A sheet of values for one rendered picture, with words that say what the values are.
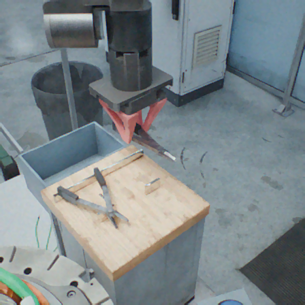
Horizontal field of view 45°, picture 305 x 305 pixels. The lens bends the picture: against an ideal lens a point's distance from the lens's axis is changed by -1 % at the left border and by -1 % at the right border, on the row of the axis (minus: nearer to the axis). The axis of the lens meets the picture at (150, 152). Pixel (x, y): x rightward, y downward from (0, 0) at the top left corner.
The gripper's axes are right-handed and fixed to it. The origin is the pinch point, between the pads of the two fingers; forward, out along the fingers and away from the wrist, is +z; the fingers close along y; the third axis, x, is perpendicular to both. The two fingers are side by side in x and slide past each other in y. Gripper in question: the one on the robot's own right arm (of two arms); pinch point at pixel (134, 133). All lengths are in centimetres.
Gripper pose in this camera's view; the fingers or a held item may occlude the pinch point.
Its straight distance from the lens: 57.1
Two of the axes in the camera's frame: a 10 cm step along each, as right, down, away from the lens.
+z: 0.1, 7.6, 6.5
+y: -7.6, 4.3, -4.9
